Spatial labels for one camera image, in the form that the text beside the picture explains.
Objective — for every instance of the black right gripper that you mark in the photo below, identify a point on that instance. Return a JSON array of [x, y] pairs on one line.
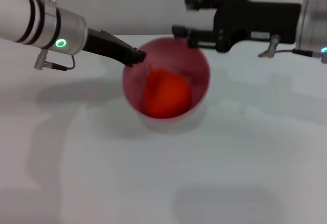
[[255, 19]]

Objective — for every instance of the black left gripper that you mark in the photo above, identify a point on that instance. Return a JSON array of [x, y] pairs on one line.
[[107, 46]]

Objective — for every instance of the pink plastic bowl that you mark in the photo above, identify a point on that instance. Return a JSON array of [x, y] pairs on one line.
[[196, 63]]

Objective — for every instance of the orange toy fruit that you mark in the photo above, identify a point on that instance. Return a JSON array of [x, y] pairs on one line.
[[168, 96]]

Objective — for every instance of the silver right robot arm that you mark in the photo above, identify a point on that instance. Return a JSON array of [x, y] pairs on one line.
[[313, 24]]

